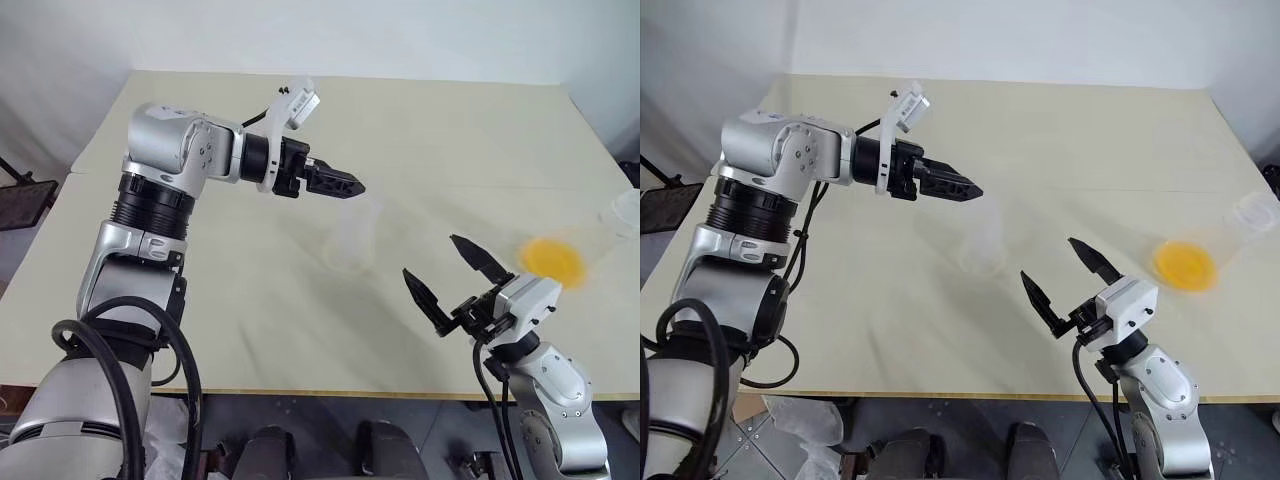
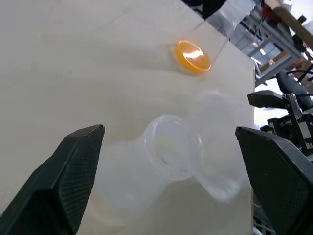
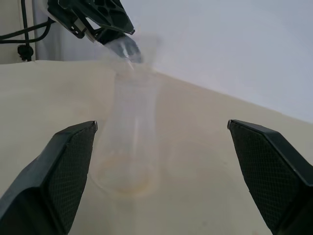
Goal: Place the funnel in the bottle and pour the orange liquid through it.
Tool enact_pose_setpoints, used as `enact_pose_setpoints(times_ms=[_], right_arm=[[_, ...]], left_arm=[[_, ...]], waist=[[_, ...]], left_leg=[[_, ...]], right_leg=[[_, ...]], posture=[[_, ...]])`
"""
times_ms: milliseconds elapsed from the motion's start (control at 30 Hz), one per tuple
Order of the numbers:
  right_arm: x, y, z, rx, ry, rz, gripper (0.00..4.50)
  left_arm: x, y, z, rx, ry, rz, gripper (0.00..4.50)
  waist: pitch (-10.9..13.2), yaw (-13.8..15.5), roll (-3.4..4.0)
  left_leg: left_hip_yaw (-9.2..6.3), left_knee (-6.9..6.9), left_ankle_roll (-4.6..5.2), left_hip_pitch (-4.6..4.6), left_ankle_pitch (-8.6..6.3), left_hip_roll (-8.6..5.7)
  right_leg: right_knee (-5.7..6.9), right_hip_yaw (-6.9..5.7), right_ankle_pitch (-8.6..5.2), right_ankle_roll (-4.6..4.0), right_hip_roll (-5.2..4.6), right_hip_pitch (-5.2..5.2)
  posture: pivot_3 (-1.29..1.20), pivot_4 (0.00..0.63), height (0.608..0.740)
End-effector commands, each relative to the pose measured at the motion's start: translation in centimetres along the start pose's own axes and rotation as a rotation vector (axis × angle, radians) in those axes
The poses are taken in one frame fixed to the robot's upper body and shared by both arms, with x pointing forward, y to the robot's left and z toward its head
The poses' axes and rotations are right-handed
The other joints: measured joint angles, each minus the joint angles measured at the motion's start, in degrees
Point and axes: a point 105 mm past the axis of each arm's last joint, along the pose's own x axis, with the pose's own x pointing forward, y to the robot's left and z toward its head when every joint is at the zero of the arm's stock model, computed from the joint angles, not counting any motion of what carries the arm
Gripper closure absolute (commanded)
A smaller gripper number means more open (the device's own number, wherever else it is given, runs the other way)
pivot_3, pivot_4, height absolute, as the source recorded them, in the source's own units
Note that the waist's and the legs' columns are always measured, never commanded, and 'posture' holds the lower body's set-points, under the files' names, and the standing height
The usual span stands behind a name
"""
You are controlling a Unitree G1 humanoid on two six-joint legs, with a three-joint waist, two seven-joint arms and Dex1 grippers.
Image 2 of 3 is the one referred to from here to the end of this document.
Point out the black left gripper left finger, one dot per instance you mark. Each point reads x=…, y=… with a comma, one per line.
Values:
x=56, y=176

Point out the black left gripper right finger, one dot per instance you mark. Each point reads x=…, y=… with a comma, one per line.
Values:
x=281, y=181

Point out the brown wooden beam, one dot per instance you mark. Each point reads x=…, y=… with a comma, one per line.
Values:
x=291, y=18

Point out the grey metal frame rack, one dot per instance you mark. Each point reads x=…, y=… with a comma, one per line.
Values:
x=271, y=41

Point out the clear empty glass bottle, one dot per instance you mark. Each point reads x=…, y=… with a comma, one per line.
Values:
x=220, y=137

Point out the glass flask with orange liquid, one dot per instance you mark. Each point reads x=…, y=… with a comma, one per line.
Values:
x=193, y=56

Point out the black background object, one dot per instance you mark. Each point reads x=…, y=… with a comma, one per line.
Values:
x=212, y=7

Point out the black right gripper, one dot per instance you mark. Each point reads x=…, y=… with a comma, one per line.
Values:
x=297, y=127

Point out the dark grey rounded object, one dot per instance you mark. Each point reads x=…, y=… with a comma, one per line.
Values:
x=291, y=84

